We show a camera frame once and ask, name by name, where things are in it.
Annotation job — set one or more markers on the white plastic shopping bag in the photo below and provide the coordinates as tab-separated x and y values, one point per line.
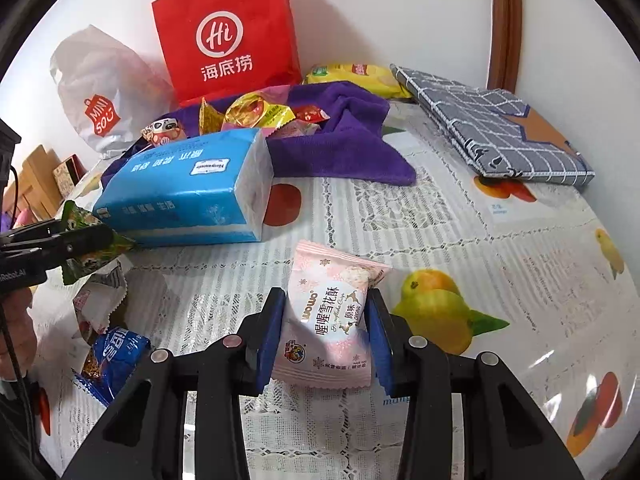
95	80

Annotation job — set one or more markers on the blue snack packet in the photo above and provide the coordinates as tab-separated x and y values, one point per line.
115	355

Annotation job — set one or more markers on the blue tissue pack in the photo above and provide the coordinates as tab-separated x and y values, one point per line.
190	195

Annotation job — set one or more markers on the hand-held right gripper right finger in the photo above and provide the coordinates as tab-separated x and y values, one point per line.
379	345

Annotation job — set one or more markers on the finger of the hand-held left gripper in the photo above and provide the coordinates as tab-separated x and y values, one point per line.
35	232
75	246

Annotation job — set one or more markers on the light wooden furniture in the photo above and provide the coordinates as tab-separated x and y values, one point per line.
40	170

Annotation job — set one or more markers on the fruit print tablecloth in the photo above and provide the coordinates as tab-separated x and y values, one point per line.
450	230

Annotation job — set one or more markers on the pink and yellow snack bag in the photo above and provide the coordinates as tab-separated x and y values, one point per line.
252	110

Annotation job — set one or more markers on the light pink snowflake snack packet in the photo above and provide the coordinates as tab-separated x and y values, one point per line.
325	330

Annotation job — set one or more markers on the brown wooden frame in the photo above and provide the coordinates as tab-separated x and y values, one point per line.
505	20

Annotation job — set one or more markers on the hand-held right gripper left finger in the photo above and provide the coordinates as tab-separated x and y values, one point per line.
270	340

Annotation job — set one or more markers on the floral patterned box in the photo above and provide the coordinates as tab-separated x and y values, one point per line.
65	175

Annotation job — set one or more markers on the panda print candy packet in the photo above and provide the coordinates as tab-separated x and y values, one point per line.
165	130

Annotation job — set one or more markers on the red paper bag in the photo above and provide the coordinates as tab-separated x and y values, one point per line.
225	20

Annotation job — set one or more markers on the person's left hand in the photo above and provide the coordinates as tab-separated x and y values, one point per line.
20	325

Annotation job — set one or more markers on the white and red snack packet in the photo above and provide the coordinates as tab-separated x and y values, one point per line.
100	305

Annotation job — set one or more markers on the small red candy packet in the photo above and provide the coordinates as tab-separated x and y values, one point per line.
311	113

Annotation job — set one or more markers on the grey checked folded fabric box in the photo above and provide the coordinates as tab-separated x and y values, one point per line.
490	125

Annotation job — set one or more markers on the purple towel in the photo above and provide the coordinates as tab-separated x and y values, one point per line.
345	140

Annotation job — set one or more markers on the yellow chips bag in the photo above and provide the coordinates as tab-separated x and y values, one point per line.
350	77

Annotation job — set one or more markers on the printed bedding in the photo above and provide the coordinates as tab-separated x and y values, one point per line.
22	220

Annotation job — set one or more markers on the green triangular snack packet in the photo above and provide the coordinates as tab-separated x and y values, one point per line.
75	215

